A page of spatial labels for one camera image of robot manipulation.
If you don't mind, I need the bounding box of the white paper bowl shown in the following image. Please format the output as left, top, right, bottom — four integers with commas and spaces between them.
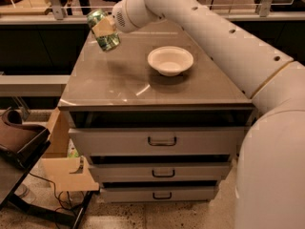
147, 46, 193, 76

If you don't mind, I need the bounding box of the black table with brown tray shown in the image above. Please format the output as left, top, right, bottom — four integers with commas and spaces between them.
0, 108, 93, 229

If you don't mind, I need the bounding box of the top grey drawer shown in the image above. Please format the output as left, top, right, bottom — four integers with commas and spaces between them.
69, 128, 245, 156

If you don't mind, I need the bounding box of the grey drawer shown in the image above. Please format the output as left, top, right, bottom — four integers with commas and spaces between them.
69, 128, 245, 156
100, 186, 218, 203
89, 162, 231, 183

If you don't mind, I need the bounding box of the bottom grey drawer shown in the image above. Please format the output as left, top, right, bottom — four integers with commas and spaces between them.
100, 186, 218, 203

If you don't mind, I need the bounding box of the cardboard box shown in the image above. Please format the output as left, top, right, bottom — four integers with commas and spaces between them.
42, 108, 99, 192

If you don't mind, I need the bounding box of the middle grey drawer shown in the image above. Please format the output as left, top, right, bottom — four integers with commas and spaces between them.
89, 162, 231, 183

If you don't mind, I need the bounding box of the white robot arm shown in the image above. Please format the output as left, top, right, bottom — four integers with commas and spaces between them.
92, 0, 305, 229

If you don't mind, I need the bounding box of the grey drawer cabinet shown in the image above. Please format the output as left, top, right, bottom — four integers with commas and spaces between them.
58, 22, 254, 191

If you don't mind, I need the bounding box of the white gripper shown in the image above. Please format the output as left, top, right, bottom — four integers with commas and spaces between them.
92, 0, 158, 37

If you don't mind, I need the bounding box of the green soda can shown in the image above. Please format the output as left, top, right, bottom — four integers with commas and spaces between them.
87, 9, 120, 52

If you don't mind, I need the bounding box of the black cable on floor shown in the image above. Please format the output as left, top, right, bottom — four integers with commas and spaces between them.
28, 171, 84, 229

